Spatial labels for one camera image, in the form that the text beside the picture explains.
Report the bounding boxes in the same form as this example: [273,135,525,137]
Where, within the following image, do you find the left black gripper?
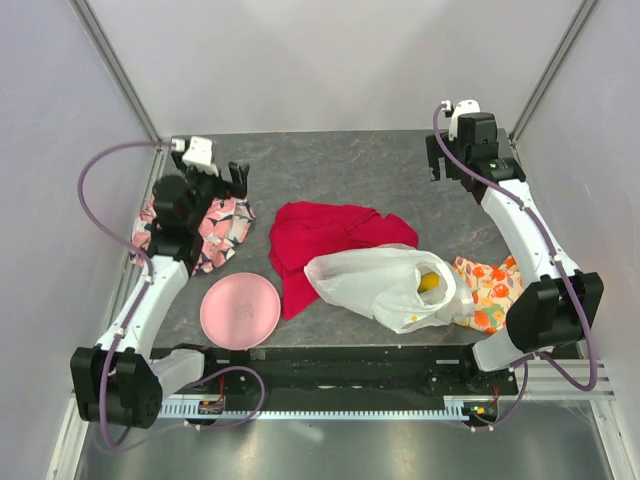
[173,151,249,230]

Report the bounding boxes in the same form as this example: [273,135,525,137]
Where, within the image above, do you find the yellow fake lemon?
[417,272,440,294]

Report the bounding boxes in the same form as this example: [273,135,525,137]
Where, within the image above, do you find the white plastic bag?
[304,244,474,334]

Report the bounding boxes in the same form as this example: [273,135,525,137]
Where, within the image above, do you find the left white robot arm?
[70,152,250,429]

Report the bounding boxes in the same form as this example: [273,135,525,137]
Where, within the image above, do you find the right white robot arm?
[425,100,604,394]

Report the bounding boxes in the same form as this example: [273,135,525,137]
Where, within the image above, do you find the pink navy floral cloth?
[131,196,256,275]

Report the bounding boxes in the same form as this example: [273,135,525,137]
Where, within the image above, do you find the red cloth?
[269,201,419,321]

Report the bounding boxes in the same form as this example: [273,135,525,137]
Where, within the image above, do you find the pink plate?
[200,272,281,351]

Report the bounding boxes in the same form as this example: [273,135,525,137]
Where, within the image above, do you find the orange floral cloth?
[453,255,524,334]

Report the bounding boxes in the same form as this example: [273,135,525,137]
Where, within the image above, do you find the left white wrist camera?
[170,136,219,176]

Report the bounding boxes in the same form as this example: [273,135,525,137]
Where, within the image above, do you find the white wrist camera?
[441,99,480,141]
[170,136,219,176]

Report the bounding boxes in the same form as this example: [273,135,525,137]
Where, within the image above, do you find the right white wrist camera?
[441,99,480,141]

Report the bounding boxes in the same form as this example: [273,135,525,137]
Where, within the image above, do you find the right aluminium frame post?
[509,0,600,146]

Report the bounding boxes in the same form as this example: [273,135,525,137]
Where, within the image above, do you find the aluminium frame post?
[509,0,600,146]
[68,0,161,142]

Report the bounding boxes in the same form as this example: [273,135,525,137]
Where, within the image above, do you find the left aluminium frame post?
[68,0,161,142]

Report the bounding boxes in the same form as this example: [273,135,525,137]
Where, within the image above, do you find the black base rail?
[178,344,518,397]

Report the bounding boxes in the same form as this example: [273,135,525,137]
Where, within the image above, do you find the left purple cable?
[75,140,266,450]

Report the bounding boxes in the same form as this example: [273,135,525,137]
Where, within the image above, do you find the white slotted cable duct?
[158,395,497,421]

